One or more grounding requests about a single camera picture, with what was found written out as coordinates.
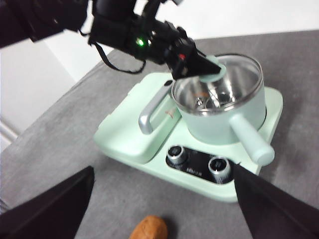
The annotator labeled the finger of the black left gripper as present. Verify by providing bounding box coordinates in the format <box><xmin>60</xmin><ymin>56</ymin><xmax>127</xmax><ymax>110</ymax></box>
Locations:
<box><xmin>171</xmin><ymin>46</ymin><xmax>223</xmax><ymax>80</ymax></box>

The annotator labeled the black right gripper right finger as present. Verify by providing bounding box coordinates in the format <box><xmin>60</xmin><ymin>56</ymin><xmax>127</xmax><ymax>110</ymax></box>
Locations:
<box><xmin>233</xmin><ymin>164</ymin><xmax>319</xmax><ymax>239</ymax></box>

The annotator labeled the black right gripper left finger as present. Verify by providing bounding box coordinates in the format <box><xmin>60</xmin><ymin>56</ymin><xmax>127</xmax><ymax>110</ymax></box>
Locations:
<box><xmin>0</xmin><ymin>166</ymin><xmax>96</xmax><ymax>239</ymax></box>

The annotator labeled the brown potato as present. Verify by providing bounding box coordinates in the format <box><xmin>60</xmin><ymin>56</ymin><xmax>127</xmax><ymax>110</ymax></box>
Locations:
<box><xmin>129</xmin><ymin>215</ymin><xmax>168</xmax><ymax>239</ymax></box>

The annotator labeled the mint green griddle lid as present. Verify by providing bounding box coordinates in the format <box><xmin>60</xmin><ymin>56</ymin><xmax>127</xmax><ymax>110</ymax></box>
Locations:
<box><xmin>93</xmin><ymin>72</ymin><xmax>184</xmax><ymax>164</ymax></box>

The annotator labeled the silver control knob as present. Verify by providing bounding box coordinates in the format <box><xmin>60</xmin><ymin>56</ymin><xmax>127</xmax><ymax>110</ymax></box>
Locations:
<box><xmin>207</xmin><ymin>156</ymin><xmax>229</xmax><ymax>179</ymax></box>
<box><xmin>166</xmin><ymin>145</ymin><xmax>185</xmax><ymax>165</ymax></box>

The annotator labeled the mint green breakfast machine base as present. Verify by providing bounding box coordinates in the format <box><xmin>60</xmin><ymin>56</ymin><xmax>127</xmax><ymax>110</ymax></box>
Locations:
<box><xmin>93</xmin><ymin>72</ymin><xmax>284</xmax><ymax>204</ymax></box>

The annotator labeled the thin black cable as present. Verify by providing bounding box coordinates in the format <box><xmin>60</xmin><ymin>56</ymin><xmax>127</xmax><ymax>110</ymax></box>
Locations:
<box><xmin>92</xmin><ymin>41</ymin><xmax>147</xmax><ymax>75</ymax></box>

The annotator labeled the mint green pot with handle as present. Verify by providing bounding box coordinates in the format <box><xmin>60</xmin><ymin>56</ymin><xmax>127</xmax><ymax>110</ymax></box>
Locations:
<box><xmin>170</xmin><ymin>54</ymin><xmax>276</xmax><ymax>166</ymax></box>

